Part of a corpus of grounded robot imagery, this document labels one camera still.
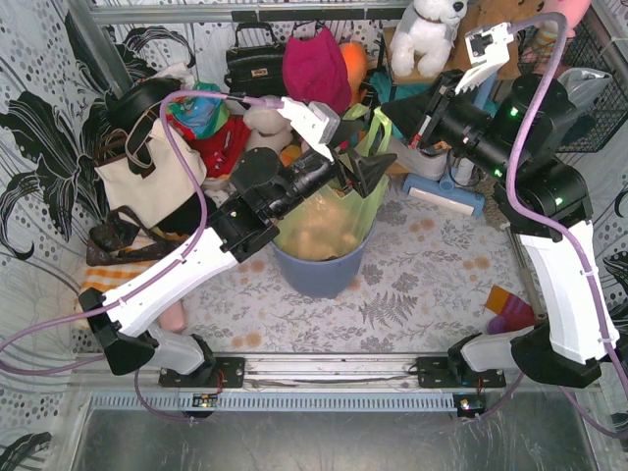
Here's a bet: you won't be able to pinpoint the teal folded cloth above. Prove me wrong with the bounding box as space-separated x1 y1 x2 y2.
369 72 431 104

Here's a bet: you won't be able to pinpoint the cream canvas tote bag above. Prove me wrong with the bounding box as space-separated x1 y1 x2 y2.
96 120 195 227

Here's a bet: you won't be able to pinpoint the metal handled broom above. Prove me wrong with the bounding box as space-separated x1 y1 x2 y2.
483 176 546 320

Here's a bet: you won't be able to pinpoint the pink plush toy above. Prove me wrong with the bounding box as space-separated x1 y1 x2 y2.
531 0 591 49

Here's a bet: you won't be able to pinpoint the pink round object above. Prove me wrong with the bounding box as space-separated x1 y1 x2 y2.
158 300 186 334

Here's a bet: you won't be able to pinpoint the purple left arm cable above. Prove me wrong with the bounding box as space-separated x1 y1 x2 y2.
0 92 286 426

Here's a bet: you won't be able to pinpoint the black wire basket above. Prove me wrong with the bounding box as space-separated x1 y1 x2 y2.
515 22 628 156

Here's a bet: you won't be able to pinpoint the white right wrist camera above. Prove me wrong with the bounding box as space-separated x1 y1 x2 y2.
454 22 514 95

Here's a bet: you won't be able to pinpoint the white sneakers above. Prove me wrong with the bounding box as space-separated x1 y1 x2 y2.
387 137 448 182

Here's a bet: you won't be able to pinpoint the orange white checkered cloth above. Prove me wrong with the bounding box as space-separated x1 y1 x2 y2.
78 261 156 294

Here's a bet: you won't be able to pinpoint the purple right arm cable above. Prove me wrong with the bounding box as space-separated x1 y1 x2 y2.
504 12 628 439

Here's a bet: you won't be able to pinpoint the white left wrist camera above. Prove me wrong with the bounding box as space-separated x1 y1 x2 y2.
279 97 340 161

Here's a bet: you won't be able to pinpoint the blue trash bin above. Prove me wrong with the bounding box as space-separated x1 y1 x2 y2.
270 230 374 299

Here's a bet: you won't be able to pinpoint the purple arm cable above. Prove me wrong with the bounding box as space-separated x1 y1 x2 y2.
504 12 628 439
0 92 286 426

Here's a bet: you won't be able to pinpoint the silver pouch in basket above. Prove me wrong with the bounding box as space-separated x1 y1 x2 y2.
557 68 612 117

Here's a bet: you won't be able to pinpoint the black leather handbag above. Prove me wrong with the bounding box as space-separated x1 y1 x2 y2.
224 22 288 98

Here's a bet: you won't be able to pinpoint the brown teddy bear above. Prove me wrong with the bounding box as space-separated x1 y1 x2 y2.
448 0 543 71

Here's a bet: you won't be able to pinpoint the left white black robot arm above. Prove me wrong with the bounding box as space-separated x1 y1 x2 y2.
79 147 396 378

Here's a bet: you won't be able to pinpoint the purple orange sock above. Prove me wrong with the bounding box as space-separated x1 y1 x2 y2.
485 286 536 335

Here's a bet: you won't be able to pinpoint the green plastic trash bag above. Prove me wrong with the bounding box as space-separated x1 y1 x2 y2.
274 108 393 261

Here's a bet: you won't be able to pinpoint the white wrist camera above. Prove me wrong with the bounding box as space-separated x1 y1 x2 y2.
454 22 514 95
279 97 340 161

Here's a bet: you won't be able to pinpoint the orange plush toy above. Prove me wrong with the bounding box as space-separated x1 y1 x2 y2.
340 42 368 106

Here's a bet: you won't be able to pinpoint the colorful printed bag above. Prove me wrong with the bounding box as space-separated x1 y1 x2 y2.
166 96 230 141

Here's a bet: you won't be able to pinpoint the white plush dog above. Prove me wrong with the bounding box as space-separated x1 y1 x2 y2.
390 0 468 79

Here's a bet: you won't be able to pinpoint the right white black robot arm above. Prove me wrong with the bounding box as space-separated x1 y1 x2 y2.
383 70 627 389

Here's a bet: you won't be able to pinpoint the magenta fabric bag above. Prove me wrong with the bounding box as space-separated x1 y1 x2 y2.
283 26 352 114

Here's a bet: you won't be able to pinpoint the black metal shelf rack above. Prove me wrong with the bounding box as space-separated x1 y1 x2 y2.
367 26 521 183

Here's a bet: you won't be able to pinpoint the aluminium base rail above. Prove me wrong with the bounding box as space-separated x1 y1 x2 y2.
73 350 600 418

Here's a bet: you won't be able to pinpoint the red cloth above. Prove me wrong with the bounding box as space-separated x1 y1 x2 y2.
188 116 251 179

